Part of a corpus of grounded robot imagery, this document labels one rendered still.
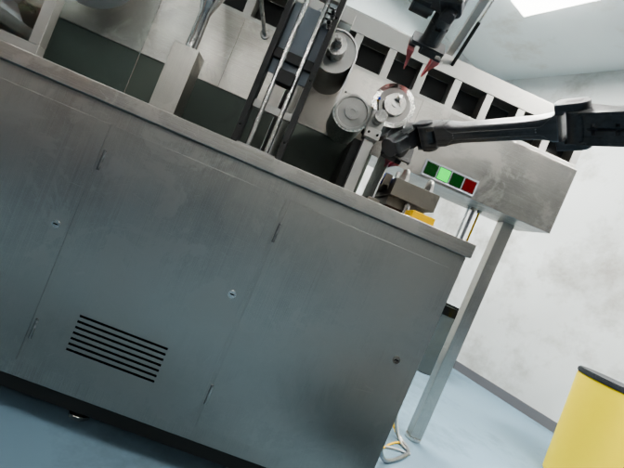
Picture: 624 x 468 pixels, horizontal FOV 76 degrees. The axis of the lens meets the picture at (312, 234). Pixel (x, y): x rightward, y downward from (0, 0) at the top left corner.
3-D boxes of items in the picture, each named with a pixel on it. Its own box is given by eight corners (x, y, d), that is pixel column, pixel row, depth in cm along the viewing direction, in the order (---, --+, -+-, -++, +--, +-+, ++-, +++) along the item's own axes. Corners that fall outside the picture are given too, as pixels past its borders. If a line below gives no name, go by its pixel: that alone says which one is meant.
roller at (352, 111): (329, 121, 134) (343, 87, 134) (321, 136, 159) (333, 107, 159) (361, 136, 135) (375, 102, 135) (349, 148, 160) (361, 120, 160)
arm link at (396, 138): (440, 147, 119) (435, 119, 115) (415, 163, 114) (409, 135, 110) (409, 146, 128) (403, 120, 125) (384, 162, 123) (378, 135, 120)
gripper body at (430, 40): (440, 60, 116) (455, 36, 110) (409, 45, 115) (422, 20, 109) (442, 50, 120) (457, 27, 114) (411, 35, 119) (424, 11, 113)
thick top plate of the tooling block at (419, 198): (390, 193, 133) (397, 176, 133) (366, 198, 173) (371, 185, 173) (433, 213, 135) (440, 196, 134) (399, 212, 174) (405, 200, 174)
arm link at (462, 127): (595, 142, 92) (595, 94, 87) (588, 152, 89) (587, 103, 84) (429, 149, 123) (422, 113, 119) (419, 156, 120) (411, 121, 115)
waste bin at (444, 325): (451, 382, 339) (479, 318, 338) (416, 375, 314) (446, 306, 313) (413, 355, 378) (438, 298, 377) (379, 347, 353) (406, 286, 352)
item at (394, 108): (380, 107, 133) (391, 87, 133) (378, 109, 135) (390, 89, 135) (398, 120, 133) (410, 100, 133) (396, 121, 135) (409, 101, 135)
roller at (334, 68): (307, 62, 134) (323, 23, 133) (304, 85, 158) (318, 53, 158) (345, 80, 135) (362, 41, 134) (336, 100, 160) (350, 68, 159)
